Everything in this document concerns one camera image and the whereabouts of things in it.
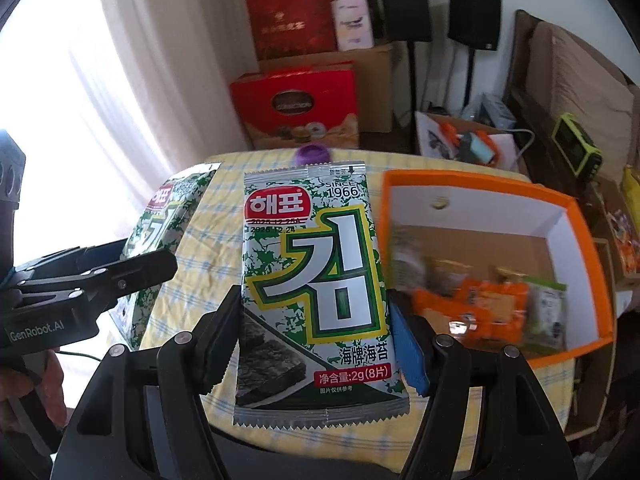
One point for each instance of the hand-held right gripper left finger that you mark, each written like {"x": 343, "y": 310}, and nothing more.
{"x": 220, "y": 340}

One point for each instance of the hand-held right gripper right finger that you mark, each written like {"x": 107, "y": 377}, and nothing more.
{"x": 407, "y": 350}

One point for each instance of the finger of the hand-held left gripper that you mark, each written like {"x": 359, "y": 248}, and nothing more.
{"x": 145, "y": 267}
{"x": 102, "y": 255}

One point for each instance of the green white seaweed packet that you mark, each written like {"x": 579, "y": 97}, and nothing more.
{"x": 407, "y": 260}
{"x": 160, "y": 230}
{"x": 310, "y": 260}

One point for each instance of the orange snack packet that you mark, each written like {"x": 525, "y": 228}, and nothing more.
{"x": 500, "y": 310}
{"x": 440, "y": 307}

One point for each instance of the green packet with white label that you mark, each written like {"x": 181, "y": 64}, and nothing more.
{"x": 547, "y": 315}

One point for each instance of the orange cardboard box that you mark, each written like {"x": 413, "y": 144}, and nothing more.
{"x": 480, "y": 200}

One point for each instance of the person's left hand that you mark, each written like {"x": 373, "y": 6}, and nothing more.
{"x": 47, "y": 380}

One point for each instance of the yellow checked tablecloth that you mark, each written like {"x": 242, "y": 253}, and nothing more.
{"x": 350, "y": 447}

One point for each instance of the white curtain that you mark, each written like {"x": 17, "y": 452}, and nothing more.
{"x": 125, "y": 60}

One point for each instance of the purple capped drink pouch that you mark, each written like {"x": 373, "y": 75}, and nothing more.
{"x": 312, "y": 154}

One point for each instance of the open cardboard box with flaps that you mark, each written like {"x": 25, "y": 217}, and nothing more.
{"x": 430, "y": 140}

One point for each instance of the orange teal device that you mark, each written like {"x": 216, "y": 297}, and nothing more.
{"x": 472, "y": 146}

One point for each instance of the red gift box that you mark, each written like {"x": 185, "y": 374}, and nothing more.
{"x": 295, "y": 85}

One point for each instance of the cardboard box of candies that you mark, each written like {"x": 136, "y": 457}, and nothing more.
{"x": 620, "y": 230}

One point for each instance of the white grey appliance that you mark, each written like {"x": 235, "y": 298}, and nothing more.
{"x": 497, "y": 109}

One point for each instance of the large brown cardboard box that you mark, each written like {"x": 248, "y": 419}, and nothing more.
{"x": 375, "y": 90}

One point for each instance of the green black radio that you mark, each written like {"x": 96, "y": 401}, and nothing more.
{"x": 577, "y": 145}

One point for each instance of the brown sofa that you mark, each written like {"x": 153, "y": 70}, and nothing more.
{"x": 530, "y": 105}

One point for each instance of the yellow plastic bag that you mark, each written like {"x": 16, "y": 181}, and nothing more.
{"x": 631, "y": 182}

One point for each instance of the red gift bag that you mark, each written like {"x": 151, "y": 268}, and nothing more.
{"x": 290, "y": 25}

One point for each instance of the large tan cushion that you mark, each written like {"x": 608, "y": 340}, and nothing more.
{"x": 580, "y": 75}

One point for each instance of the black speaker on stand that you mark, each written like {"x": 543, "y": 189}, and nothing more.
{"x": 404, "y": 7}
{"x": 474, "y": 17}

